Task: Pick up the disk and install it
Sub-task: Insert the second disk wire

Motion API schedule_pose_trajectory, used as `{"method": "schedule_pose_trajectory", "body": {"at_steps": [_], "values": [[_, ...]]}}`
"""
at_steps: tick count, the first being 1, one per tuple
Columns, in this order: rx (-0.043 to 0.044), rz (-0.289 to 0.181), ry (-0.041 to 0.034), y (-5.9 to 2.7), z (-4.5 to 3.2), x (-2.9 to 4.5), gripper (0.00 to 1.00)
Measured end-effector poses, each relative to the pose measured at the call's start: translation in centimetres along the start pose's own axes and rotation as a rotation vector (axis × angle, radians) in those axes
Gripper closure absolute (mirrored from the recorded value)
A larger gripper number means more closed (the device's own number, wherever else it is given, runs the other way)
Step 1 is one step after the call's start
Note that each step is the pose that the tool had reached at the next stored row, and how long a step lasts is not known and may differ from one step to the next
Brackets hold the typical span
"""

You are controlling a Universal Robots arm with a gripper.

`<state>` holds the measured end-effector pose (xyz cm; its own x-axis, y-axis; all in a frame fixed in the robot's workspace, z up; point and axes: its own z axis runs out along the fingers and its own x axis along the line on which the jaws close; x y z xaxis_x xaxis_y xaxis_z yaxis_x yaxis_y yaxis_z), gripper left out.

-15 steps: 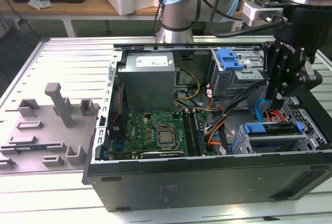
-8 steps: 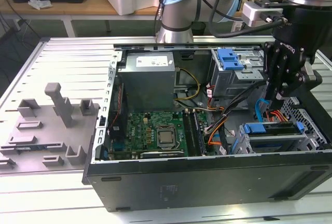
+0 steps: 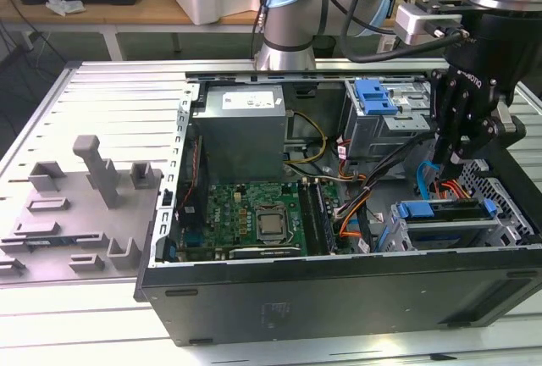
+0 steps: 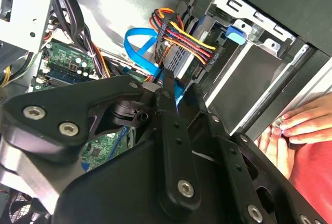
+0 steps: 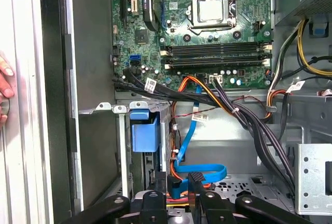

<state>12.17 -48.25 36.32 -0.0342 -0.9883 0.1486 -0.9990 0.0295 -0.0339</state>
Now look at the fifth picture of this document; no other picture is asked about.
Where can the green motherboard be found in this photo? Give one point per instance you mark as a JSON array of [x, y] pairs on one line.
[[155, 50]]

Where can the metal disk bay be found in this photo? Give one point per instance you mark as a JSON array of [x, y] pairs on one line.
[[123, 143]]

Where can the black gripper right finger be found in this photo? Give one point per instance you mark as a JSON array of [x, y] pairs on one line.
[[216, 208]]

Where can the silver CPU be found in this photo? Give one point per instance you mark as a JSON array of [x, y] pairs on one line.
[[210, 10]]

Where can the CPU socket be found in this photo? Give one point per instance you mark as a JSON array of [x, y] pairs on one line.
[[192, 11]]

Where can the metal optical drive cage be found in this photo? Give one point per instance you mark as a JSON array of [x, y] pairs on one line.
[[311, 182]]

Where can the black expansion slot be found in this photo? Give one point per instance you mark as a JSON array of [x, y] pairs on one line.
[[123, 1]]

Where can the person's hand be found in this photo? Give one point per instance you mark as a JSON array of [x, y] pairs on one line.
[[6, 84]]

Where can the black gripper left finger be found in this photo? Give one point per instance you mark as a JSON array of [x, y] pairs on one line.
[[153, 208]]

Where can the black graphics card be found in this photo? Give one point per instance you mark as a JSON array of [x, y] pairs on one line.
[[149, 6]]

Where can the black PC case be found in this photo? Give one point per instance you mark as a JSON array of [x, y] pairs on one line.
[[90, 53]]

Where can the hard disk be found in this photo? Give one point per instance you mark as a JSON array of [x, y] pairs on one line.
[[145, 136]]

